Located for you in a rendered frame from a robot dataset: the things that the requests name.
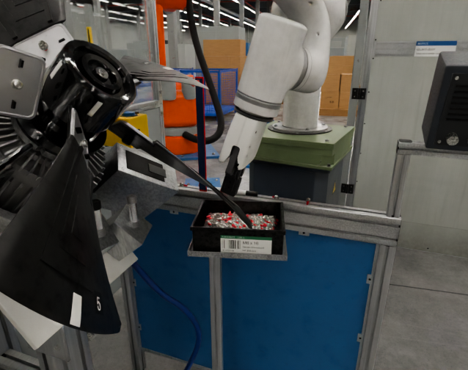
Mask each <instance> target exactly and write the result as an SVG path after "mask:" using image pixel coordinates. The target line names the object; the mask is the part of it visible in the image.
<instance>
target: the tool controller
mask: <svg viewBox="0 0 468 370"><path fill-rule="evenodd" d="M422 131H423V138H424V143H425V147H426V148H430V149H440V150H459V151H468V51H442V52H440V53H439V57H438V60H437V64H436V69H435V73H434V78H433V81H432V85H431V91H430V94H429V97H428V103H427V107H426V110H425V115H424V118H423V124H422Z"/></svg>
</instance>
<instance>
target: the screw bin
mask: <svg viewBox="0 0 468 370"><path fill-rule="evenodd" d="M233 202H234V203H235V204H236V205H238V206H239V207H240V208H241V210H242V211H243V212H244V213H245V214H263V215H276V219H278V220H279V222H277V229H276V230H268V229H250V228H220V227H204V224H205V221H206V219H207V218H206V217H207V216H208V214H209V213H218V212H219V213H225V214H228V213H229V212H230V211H231V214H232V213H233V212H234V211H233V210H232V209H231V208H230V207H229V206H228V205H227V204H226V203H225V202H224V201H223V200H209V199H203V200H202V203H201V205H200V208H199V210H198V212H197V214H196V216H195V218H194V221H193V223H192V224H191V226H190V231H192V238H193V251H206V252H223V253H254V254H271V255H282V254H283V241H284V235H285V234H286V230H285V217H284V208H283V202H266V201H247V200H233Z"/></svg>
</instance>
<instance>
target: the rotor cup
mask: <svg viewBox="0 0 468 370"><path fill-rule="evenodd" d="M60 60H61V62H62V66H61V67H60V69H59V70H58V71H57V72H56V74H55V75H54V77H53V78H52V79H51V76H50V75H51V73H52V71H53V70H54V68H55V67H56V66H57V65H58V63H59V61H60ZM96 67H100V68H103V69H104V70H105V71H106V72H107V73H108V75H109V77H108V78H107V79H104V78H102V77H100V76H99V75H98V74H97V73H96V71H95V69H96ZM135 97H136V86H135V84H134V81H133V79H132V77H131V75H130V73H129V72H128V71H127V70H126V68H125V67H124V66H123V64H122V63H121V62H120V61H119V60H118V59H117V58H115V57H114V56H113V55H112V54H110V53H109V52H108V51H106V50H105V49H103V48H101V47H100V46H97V45H95V44H93V43H90V42H87V41H85V40H71V41H69V42H68V43H66V44H64V45H63V47H62V48H61V50H60V51H59V53H58V54H57V55H56V57H55V58H54V60H53V62H52V63H51V64H50V65H49V67H48V69H47V70H46V71H45V73H44V77H43V84H42V88H41V92H40V99H39V103H38V107H37V114H36V115H35V117H34V119H33V120H27V119H23V118H18V117H17V119H18V121H19V123H20V124H21V126H22V127H23V129H24V130H25V131H26V133H27V134H28V135H29V136H30V137H31V138H32V139H34V140H35V141H36V142H38V143H39V144H40V145H42V146H43V147H44V148H47V149H49V150H50V151H52V152H54V153H57V154H59V152H60V151H61V149H62V147H63V145H64V144H65V140H66V139H67V121H68V109H69V105H71V106H72V107H73V108H74V109H75V110H76V111H77V113H78V117H79V120H80V122H81V127H82V129H83V132H84V136H85V139H86V140H87V141H88V153H89V155H90V156H92V155H94V154H95V153H97V152H98V151H99V150H100V149H101V148H102V147H103V145H104V144H105V142H106V138H107V129H108V128H109V127H110V126H111V125H112V124H113V123H114V122H115V121H116V120H117V119H118V118H119V117H120V115H121V114H122V113H123V112H124V111H125V110H126V109H127V108H128V107H129V106H130V105H131V104H132V103H133V102H134V99H135ZM98 101H99V102H101V103H102V105H101V106H100V108H99V109H98V110H97V111H96V112H95V114H94V115H93V116H92V117H91V116H89V115H88V114H87V113H88V112H89V111H90V110H91V109H92V107H93V106H94V105H96V103H97V102H98Z"/></svg>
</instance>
